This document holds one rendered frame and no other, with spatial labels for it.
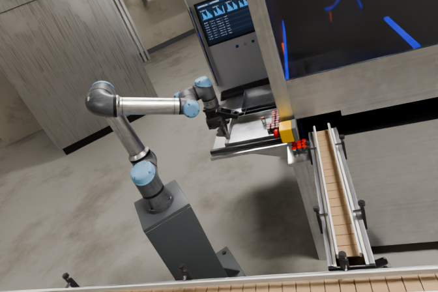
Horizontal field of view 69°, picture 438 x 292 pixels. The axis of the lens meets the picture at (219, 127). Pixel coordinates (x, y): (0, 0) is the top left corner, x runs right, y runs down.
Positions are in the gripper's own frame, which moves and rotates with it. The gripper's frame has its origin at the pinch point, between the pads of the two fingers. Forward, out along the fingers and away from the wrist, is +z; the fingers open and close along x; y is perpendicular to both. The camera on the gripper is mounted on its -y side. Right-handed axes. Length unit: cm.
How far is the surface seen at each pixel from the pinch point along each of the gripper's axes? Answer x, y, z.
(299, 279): 86, -33, -4
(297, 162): 26.0, -34.3, 3.9
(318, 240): 13, -32, 73
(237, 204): -43, 28, 92
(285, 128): 20.5, -32.7, -11.3
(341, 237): 71, -46, -1
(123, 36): -261, 175, -24
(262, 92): -51, -16, 4
